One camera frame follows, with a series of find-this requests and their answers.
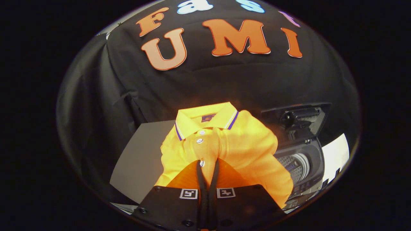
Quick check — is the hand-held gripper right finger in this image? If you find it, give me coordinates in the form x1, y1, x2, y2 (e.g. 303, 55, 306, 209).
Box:
209, 158, 287, 231

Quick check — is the yellow polo shirt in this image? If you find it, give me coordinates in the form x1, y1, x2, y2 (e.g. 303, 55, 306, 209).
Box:
154, 102, 294, 209

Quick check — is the small grey washing machine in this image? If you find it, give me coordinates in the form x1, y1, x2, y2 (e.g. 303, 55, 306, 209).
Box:
273, 135, 325, 213

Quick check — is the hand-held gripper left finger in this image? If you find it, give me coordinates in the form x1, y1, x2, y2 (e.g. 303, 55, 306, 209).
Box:
132, 160, 209, 231

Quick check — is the grey mat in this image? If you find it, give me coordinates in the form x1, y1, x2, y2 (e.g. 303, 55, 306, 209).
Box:
110, 120, 176, 204

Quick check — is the dark washing machine lid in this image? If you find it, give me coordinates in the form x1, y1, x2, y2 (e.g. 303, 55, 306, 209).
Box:
261, 102, 332, 142

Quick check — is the black backdrop cloth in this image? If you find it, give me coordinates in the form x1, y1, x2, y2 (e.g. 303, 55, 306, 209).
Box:
56, 0, 362, 206

